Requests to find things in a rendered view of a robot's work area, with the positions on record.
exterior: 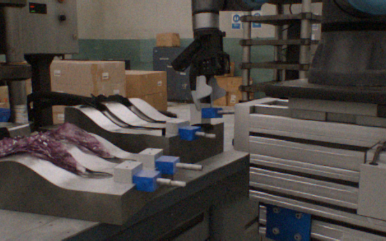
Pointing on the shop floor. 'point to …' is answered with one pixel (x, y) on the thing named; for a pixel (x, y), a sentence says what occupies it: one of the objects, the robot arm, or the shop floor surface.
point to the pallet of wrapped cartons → (84, 80)
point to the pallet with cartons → (147, 87)
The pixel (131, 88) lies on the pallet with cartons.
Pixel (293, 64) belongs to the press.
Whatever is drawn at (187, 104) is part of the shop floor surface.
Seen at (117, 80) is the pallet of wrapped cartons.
